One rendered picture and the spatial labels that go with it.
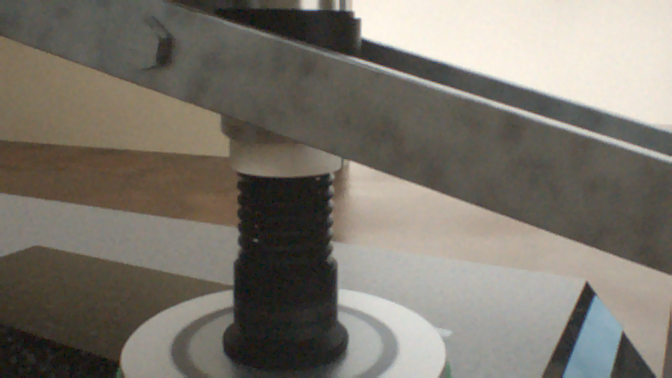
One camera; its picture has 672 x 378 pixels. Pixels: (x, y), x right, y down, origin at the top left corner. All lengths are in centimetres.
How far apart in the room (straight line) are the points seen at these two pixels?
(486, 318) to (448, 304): 4
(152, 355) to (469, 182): 24
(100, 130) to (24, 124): 78
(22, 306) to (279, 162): 32
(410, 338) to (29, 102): 652
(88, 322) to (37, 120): 632
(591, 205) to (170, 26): 24
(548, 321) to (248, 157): 31
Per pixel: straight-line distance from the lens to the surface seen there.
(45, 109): 683
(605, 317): 71
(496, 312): 63
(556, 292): 69
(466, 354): 55
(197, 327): 52
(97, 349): 57
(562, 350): 59
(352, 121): 37
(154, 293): 66
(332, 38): 41
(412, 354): 48
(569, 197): 35
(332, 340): 48
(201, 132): 603
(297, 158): 42
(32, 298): 68
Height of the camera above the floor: 110
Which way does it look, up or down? 13 degrees down
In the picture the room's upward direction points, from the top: 1 degrees clockwise
